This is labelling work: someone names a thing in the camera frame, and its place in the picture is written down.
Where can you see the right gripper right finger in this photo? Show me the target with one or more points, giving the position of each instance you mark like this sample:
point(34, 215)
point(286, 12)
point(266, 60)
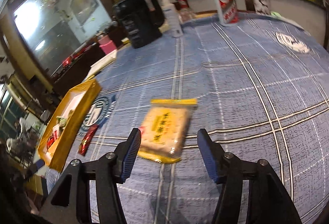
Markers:
point(268, 200)

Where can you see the salted egg biscuit packet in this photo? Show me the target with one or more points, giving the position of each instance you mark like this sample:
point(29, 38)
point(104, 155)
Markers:
point(164, 129)

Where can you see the gold cardboard tray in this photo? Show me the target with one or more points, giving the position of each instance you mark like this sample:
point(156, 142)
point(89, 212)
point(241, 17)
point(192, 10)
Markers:
point(60, 133)

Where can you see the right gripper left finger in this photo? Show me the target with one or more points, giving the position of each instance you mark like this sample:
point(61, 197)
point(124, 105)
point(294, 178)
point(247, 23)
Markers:
point(69, 200)

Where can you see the white patterned paper cup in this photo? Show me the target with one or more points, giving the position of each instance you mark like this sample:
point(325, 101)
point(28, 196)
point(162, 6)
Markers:
point(262, 6)

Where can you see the white red liquor bottle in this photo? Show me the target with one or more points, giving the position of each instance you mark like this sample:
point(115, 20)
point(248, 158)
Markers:
point(227, 12)

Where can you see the white spray bottle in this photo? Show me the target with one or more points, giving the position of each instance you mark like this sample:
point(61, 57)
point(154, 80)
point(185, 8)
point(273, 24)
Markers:
point(172, 17)

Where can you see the blue plaid tablecloth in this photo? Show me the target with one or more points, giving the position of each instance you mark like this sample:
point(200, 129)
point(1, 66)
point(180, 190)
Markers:
point(262, 92)

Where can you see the red candy packet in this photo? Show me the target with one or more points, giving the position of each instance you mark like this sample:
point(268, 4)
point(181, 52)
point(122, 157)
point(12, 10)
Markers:
point(83, 147)

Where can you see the pink water bottle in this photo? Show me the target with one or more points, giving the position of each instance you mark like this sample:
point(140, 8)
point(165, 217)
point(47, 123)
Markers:
point(106, 44)

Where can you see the black electric kettle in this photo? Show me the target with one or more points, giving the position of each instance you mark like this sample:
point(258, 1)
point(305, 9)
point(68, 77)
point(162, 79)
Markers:
point(141, 19)

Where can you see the white notebook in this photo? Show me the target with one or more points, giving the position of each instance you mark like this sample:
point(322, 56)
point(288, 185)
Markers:
point(101, 64)

